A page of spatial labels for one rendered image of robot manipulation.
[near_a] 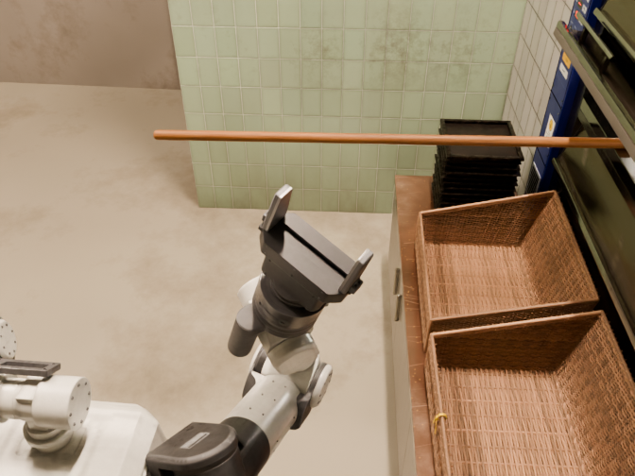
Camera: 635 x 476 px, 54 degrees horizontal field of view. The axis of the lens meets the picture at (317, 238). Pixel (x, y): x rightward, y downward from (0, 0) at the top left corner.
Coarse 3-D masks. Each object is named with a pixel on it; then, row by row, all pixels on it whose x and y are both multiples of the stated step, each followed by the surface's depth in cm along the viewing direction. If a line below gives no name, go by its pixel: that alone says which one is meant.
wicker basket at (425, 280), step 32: (544, 192) 219; (480, 224) 230; (512, 224) 228; (544, 224) 219; (416, 256) 230; (448, 256) 230; (480, 256) 230; (512, 256) 230; (544, 256) 213; (576, 256) 193; (448, 288) 217; (480, 288) 217; (512, 288) 217; (544, 288) 208; (576, 288) 188; (448, 320) 186; (480, 320) 185; (512, 320) 184
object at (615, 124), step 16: (576, 32) 186; (592, 48) 177; (576, 64) 168; (624, 64) 171; (608, 80) 160; (624, 80) 162; (592, 96) 156; (624, 96) 153; (608, 112) 147; (624, 128) 139; (624, 144) 138
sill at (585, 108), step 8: (584, 104) 201; (592, 104) 198; (584, 112) 200; (592, 112) 194; (600, 112) 194; (592, 120) 193; (600, 120) 190; (592, 128) 193; (600, 128) 187; (608, 128) 186; (600, 136) 187; (608, 136) 182; (616, 136) 182; (608, 152) 181; (616, 152) 176; (624, 152) 175; (616, 160) 175; (624, 160) 172; (632, 160) 172; (616, 168) 175; (624, 168) 170; (632, 168) 169; (624, 176) 170; (632, 176) 166; (632, 184) 165; (632, 192) 165
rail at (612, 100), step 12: (564, 24) 184; (564, 36) 180; (576, 48) 170; (588, 60) 163; (588, 72) 161; (600, 84) 153; (612, 96) 147; (612, 108) 145; (624, 108) 143; (624, 120) 139
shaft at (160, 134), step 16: (432, 144) 178; (448, 144) 178; (464, 144) 178; (480, 144) 177; (496, 144) 177; (512, 144) 177; (528, 144) 177; (544, 144) 176; (560, 144) 176; (576, 144) 176; (592, 144) 176; (608, 144) 175
